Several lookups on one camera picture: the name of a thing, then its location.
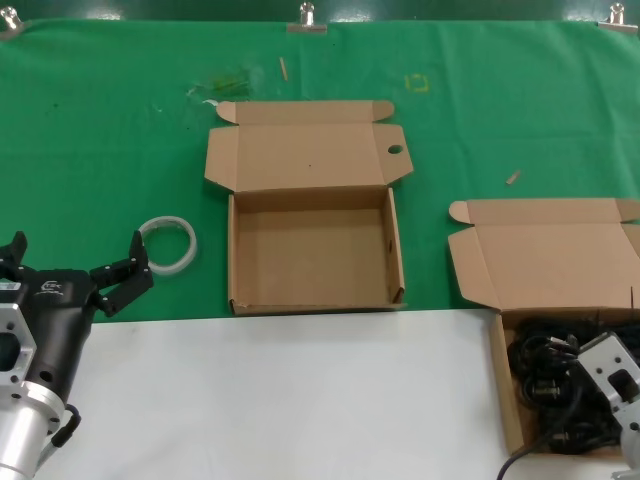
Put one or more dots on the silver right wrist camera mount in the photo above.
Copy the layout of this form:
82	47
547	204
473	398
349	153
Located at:
600	357

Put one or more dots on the clear tape roll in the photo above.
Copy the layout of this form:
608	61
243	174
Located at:
187	252

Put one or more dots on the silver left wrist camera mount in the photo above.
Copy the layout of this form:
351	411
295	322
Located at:
12	350

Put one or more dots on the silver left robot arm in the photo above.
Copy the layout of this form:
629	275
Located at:
22	435

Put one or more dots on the clear plastic wrapper scrap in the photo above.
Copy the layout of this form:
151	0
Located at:
225	82

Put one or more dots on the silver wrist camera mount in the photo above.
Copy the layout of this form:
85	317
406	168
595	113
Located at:
12	350
600	357

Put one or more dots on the plain open cardboard box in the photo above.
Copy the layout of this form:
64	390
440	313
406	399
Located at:
550	260

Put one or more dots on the silver binder clip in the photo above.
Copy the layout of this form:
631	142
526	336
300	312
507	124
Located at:
617	24
7	27
306	26

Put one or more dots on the green table cloth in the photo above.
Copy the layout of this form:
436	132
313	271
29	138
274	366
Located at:
100	150

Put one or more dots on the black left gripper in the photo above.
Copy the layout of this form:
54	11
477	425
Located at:
57	325

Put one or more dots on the cardboard box with round hole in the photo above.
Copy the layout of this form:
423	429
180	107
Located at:
310	250

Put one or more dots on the thin wooden stick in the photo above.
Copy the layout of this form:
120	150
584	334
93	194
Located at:
283	68

